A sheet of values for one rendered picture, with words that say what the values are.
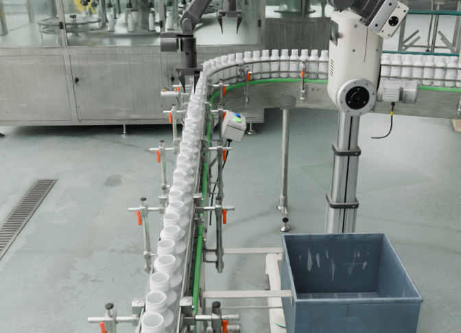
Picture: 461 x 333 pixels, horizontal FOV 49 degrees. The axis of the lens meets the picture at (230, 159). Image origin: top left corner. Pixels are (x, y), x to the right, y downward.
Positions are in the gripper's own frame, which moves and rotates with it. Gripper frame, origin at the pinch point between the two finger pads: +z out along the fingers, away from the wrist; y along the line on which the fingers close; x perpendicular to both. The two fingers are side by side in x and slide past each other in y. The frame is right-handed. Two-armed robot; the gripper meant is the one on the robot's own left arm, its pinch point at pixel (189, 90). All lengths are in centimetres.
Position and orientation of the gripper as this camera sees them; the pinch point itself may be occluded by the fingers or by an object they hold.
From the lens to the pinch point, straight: 188.0
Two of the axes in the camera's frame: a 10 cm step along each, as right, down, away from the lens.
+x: -0.1, -3.9, 9.2
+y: 10.0, 0.0, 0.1
